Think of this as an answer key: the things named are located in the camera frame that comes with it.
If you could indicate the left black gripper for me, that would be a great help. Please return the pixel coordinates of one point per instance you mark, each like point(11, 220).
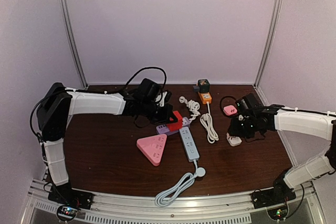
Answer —
point(168, 109)

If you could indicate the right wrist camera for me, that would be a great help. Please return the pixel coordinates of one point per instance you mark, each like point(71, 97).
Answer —
point(248, 101)

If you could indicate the light blue power strip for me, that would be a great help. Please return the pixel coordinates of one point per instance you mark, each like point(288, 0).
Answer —
point(189, 144)

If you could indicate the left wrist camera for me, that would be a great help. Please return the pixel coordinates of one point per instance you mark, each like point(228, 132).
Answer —
point(163, 98)

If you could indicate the aluminium frame post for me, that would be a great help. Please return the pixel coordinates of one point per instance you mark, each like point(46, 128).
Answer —
point(269, 40)
point(72, 43)

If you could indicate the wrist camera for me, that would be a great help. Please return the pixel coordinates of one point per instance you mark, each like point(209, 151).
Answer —
point(163, 98)
point(248, 101)

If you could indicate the purple power strip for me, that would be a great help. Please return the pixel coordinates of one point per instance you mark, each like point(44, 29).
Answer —
point(163, 129)

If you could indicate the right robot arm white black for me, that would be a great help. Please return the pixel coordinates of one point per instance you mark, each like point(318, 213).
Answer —
point(319, 124)

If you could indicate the red cube socket adapter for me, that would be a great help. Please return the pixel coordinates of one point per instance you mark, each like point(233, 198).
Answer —
point(175, 126)

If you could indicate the left aluminium frame post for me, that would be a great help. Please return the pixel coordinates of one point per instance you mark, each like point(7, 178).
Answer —
point(72, 43)

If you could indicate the pink triangular power strip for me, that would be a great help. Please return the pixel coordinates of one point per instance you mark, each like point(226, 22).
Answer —
point(152, 147)

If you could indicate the pink plug adapter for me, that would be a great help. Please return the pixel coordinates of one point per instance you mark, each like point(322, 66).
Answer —
point(229, 110)

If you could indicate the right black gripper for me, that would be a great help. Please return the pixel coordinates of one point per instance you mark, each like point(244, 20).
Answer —
point(233, 130)

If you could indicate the white cube plug adapter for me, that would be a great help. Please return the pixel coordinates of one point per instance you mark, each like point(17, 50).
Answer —
point(233, 140)

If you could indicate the right aluminium frame post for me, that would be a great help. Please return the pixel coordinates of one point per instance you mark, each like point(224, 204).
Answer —
point(269, 40)

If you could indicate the white coiled cable purple strip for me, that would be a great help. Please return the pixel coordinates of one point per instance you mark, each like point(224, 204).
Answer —
point(193, 107)

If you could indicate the dark green cube adapter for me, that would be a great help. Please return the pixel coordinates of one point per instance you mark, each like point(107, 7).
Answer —
point(203, 85)

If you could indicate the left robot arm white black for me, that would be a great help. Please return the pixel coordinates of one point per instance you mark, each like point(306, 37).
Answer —
point(60, 104)

